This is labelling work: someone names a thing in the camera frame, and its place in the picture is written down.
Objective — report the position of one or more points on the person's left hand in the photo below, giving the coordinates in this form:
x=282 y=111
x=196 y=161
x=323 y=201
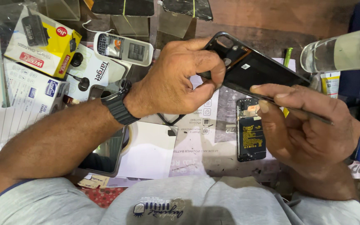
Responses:
x=167 y=81

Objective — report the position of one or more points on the person's right hand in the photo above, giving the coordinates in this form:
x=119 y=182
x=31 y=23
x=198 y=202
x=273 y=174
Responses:
x=320 y=140

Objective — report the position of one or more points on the thin metal prying tool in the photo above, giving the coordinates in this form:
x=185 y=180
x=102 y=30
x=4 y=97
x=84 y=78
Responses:
x=311 y=115

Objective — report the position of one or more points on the black phone back cover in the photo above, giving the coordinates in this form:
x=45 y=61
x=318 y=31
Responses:
x=261 y=70

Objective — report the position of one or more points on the white keypad phone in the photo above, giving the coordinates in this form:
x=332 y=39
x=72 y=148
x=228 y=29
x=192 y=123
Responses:
x=127 y=50

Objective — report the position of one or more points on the black wristwatch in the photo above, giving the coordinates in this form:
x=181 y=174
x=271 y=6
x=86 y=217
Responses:
x=120 y=106

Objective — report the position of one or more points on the clear acrylic phone stand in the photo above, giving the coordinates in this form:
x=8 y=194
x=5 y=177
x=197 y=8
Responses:
x=173 y=26
x=62 y=9
x=130 y=25

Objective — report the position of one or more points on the yellow glue tube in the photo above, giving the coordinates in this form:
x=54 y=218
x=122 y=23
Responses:
x=330 y=84

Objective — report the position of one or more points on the white earphone box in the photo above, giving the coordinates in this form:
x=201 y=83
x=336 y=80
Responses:
x=98 y=73

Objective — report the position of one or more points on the opened phone with battery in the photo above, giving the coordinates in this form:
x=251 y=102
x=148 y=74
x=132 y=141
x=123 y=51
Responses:
x=251 y=140

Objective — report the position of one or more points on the white card sheet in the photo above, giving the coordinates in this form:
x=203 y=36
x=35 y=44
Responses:
x=150 y=150

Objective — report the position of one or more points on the tape roll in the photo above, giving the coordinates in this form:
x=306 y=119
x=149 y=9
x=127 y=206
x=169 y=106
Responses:
x=127 y=140

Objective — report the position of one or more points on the printed paper work sheet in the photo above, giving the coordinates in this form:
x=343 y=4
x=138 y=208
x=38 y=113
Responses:
x=198 y=150

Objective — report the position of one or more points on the wrapped smartphone yellow band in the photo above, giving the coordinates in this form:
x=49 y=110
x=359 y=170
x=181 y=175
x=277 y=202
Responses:
x=186 y=7
x=117 y=7

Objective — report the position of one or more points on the green yellow screwdriver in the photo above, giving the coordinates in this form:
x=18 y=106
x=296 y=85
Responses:
x=287 y=56

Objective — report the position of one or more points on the black glossy smartphone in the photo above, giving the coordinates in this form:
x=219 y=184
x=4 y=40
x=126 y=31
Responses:
x=108 y=153

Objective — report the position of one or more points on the clear plastic bottle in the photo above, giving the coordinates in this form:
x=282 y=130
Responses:
x=345 y=50

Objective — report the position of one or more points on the yellow white charger box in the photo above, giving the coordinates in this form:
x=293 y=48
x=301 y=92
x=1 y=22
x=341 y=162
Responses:
x=47 y=53

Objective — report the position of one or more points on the grey printed shirt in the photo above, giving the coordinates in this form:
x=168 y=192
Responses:
x=198 y=203

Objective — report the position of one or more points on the red patterned cloth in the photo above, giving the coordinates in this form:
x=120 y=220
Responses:
x=103 y=195

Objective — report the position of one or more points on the white charger box blue label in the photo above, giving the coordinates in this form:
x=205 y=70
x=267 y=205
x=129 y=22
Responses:
x=27 y=90

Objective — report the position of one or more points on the lined white paper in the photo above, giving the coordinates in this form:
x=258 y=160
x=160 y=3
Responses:
x=5 y=128

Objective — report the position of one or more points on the black phone frame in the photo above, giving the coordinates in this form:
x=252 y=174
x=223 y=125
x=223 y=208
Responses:
x=170 y=120

